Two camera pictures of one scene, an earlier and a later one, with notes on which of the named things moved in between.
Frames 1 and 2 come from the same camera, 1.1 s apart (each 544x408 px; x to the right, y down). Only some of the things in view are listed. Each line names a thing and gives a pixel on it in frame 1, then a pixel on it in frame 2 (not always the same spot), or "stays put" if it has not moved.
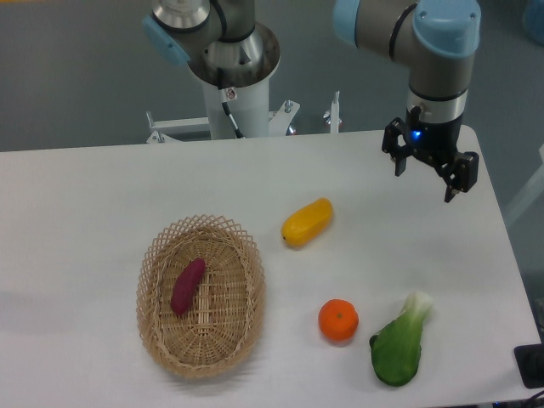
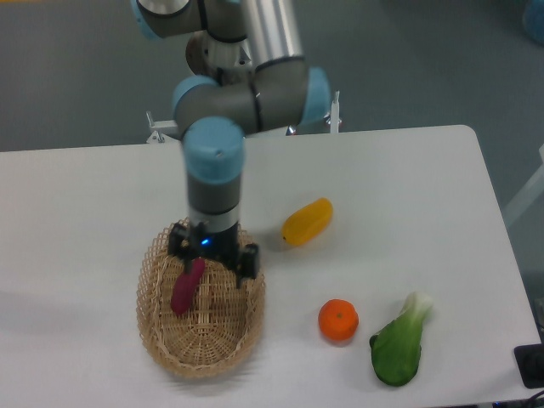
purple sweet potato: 188,286 stays put
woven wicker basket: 217,331 stays put
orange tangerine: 338,320 stays put
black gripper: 435,143 to 223,246
